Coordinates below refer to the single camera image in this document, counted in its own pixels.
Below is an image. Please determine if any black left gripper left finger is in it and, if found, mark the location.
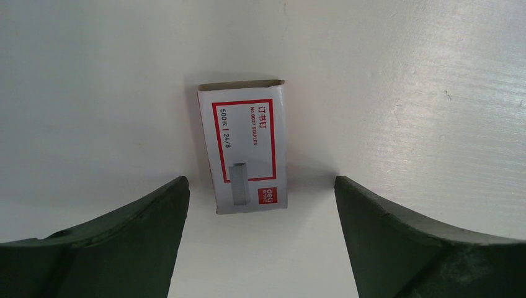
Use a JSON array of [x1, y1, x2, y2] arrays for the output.
[[1, 176, 190, 297]]

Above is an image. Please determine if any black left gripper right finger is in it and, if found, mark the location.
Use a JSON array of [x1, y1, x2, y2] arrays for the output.
[[334, 176, 525, 297]]

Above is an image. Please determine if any red white staple box sleeve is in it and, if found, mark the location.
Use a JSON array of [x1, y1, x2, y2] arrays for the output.
[[197, 79, 288, 215]]

